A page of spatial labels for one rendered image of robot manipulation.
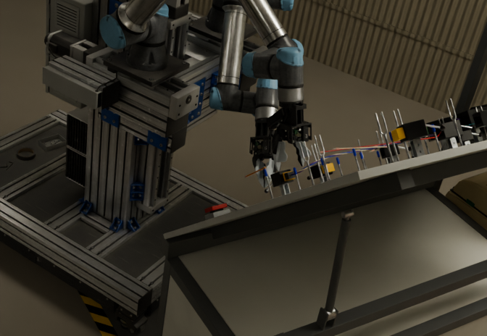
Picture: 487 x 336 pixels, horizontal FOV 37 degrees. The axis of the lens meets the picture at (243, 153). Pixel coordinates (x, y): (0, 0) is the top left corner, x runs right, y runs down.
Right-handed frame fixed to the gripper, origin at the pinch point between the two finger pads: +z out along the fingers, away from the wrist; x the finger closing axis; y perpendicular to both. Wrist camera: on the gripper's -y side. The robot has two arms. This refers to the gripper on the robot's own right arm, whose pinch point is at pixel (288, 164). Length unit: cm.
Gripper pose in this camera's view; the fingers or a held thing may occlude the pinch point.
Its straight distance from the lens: 221.5
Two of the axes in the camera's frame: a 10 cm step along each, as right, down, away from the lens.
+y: 5.1, 2.2, -8.3
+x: 8.6, -1.8, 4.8
